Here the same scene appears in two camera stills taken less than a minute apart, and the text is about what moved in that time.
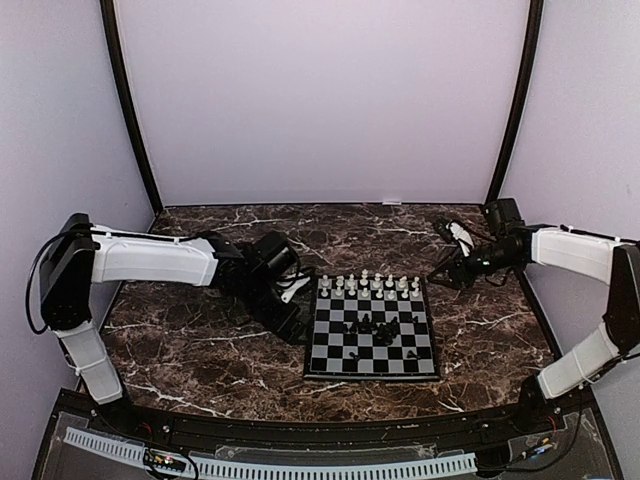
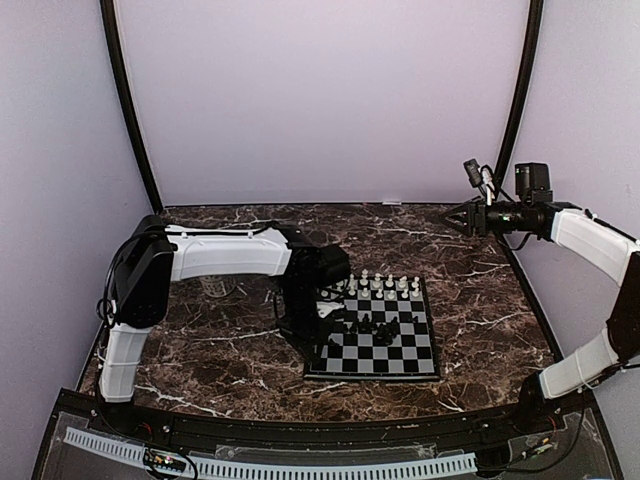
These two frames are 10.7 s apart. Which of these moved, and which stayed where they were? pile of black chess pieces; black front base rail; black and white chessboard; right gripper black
Moved: right gripper black
Stayed: black front base rail; pile of black chess pieces; black and white chessboard
